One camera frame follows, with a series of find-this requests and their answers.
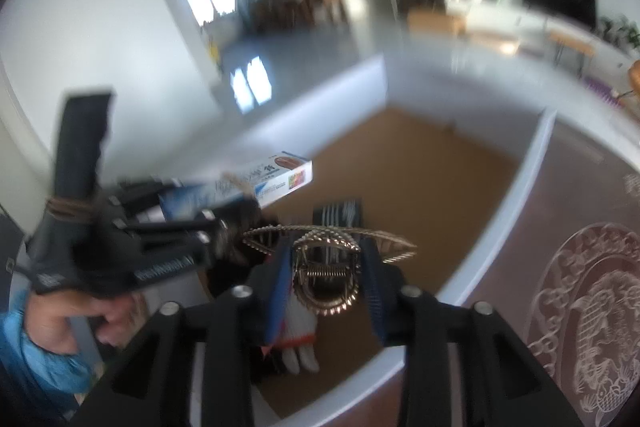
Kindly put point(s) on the blue and white box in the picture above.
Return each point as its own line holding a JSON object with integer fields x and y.
{"x": 280, "y": 174}

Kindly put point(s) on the large green potted plant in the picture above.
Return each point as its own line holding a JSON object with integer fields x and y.
{"x": 629, "y": 32}

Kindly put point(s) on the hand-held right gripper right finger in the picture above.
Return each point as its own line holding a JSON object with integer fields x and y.
{"x": 372, "y": 297}

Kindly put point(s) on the white glove with red trim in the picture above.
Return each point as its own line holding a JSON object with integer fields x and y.
{"x": 300, "y": 337}

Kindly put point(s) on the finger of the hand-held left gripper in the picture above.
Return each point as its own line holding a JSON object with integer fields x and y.
{"x": 200, "y": 227}
{"x": 135, "y": 194}

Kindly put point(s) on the wooden bench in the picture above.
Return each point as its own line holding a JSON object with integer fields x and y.
{"x": 570, "y": 41}

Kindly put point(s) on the person's left hand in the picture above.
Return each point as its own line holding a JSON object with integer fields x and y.
{"x": 55, "y": 317}

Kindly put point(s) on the white television cabinet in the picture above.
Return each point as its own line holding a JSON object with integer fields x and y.
{"x": 505, "y": 19}

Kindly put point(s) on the white storage box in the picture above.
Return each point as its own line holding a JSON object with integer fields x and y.
{"x": 490, "y": 237}

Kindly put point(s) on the light wooden low table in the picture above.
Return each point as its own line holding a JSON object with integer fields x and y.
{"x": 435, "y": 22}

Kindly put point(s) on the black striped packet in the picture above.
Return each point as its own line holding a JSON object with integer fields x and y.
{"x": 340, "y": 209}

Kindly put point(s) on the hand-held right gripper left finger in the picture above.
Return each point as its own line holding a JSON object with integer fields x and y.
{"x": 280, "y": 292}

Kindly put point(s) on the small potted plant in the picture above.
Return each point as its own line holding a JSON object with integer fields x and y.
{"x": 606, "y": 27}

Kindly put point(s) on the orange lounge chair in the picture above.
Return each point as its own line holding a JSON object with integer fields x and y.
{"x": 635, "y": 77}

